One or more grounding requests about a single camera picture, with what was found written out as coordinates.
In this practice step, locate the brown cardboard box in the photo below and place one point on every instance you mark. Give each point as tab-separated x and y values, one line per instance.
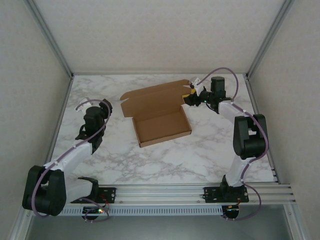
160	125

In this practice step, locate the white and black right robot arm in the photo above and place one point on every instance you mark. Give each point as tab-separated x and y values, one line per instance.
237	170

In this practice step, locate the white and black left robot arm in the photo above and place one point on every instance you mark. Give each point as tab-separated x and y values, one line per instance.
72	155

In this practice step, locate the left circuit board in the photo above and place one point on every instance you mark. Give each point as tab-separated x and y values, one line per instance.
91	210

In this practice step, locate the circuit board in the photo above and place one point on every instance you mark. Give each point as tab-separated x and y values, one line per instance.
91	210
232	212

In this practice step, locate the right circuit board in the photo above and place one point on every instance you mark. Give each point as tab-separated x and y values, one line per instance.
232	212

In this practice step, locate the aluminium side rail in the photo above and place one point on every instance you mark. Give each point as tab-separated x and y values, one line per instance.
65	100
253	100

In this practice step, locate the aluminium back rail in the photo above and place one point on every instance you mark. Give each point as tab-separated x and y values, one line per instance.
160	73

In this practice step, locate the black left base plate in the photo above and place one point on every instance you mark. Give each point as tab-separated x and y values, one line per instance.
110	193

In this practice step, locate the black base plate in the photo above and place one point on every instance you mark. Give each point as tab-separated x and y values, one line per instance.
211	195
110	193

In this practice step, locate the aluminium frame post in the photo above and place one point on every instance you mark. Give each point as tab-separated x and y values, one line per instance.
268	37
52	37
20	227
295	225

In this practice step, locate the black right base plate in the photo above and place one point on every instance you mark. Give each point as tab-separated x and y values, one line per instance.
211	195

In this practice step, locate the aluminium front rail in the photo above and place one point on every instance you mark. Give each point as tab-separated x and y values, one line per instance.
162	193

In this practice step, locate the aluminium lower frame post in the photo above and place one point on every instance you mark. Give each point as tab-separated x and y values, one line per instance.
295	225
20	227

